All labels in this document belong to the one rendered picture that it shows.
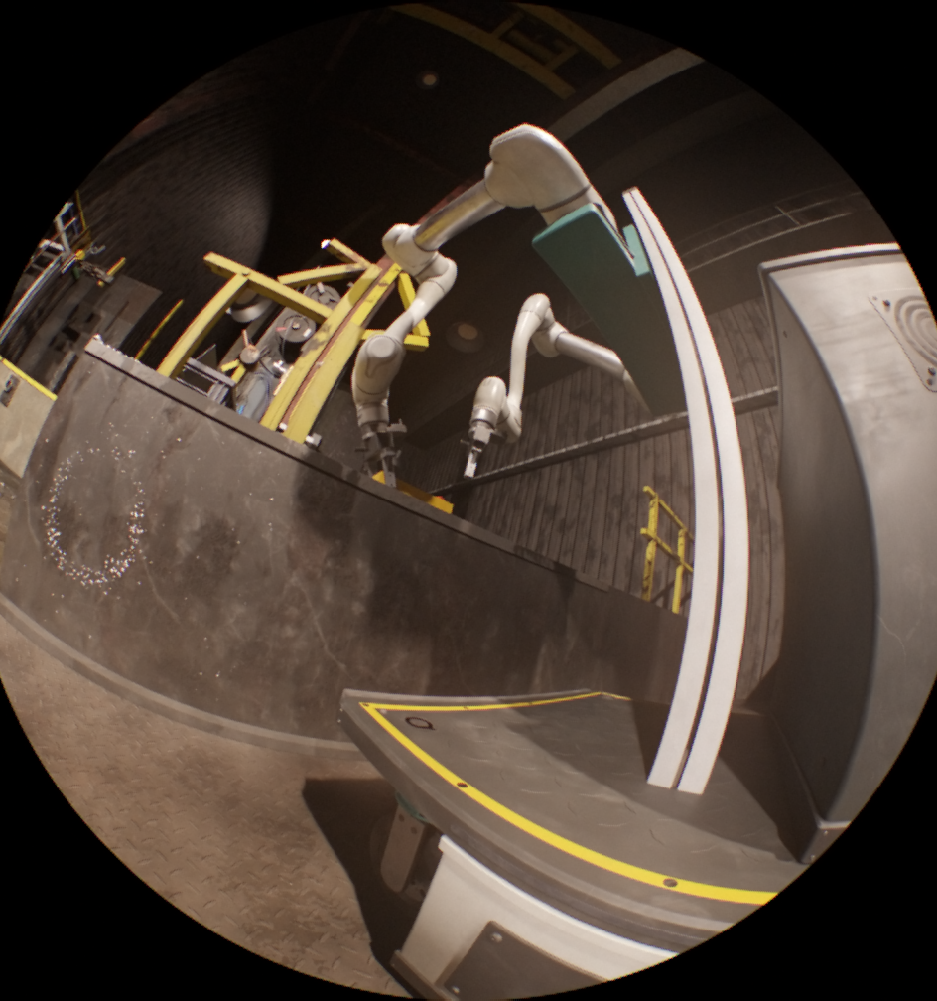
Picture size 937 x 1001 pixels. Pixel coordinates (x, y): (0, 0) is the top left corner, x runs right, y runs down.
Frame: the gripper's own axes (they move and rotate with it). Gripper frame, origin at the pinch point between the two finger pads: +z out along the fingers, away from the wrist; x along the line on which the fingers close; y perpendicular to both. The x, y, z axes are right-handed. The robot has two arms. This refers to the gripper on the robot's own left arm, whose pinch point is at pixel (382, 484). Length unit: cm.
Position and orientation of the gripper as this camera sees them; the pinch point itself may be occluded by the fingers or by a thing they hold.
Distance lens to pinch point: 91.8
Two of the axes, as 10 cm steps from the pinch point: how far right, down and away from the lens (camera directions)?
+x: 5.8, -1.3, -8.1
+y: -8.0, 1.2, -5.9
